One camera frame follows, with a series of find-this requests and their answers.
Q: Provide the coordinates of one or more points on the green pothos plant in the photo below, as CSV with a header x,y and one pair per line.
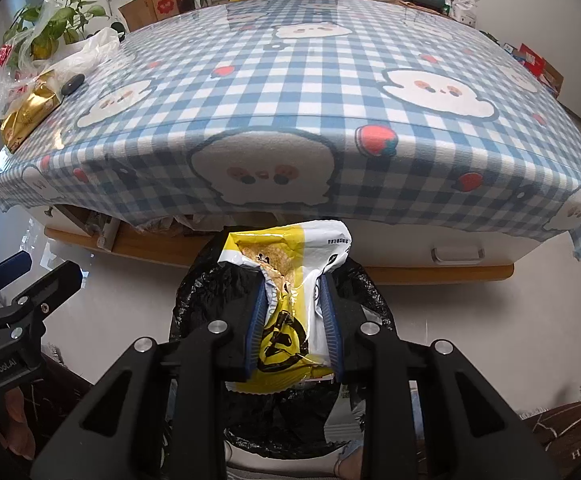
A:
x,y
73,19

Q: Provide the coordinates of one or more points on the brown cardboard box red flower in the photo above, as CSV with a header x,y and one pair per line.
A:
x,y
141,13

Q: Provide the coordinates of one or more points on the white plastic bag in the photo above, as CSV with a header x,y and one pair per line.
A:
x,y
83,56

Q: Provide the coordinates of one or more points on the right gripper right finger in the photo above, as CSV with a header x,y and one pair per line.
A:
x,y
429,413

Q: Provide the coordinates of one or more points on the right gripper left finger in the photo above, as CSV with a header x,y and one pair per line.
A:
x,y
159,410

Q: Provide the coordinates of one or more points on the colourful boxes on floor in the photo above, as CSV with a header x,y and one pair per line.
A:
x,y
539,67

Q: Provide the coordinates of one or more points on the person's left hand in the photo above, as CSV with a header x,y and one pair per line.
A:
x,y
15,434

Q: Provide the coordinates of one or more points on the blue checkered tablecloth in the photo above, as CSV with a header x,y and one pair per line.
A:
x,y
350,109

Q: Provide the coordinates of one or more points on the black-bagged trash bin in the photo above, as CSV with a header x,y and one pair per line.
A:
x,y
282,409

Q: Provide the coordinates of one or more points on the clear plastic bag red print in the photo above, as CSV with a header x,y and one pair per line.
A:
x,y
13,75

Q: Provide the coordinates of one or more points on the gold foil snack bag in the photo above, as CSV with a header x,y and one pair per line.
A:
x,y
40,102

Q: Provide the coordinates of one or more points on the yellow white snack wrapper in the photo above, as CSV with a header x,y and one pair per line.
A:
x,y
293,345

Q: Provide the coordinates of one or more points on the white spray bottle bag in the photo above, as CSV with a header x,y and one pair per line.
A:
x,y
464,12

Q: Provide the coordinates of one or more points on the wooden table base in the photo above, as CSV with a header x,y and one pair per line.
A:
x,y
391,255

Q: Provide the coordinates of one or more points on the dark grey computer mouse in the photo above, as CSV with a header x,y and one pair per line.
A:
x,y
72,85

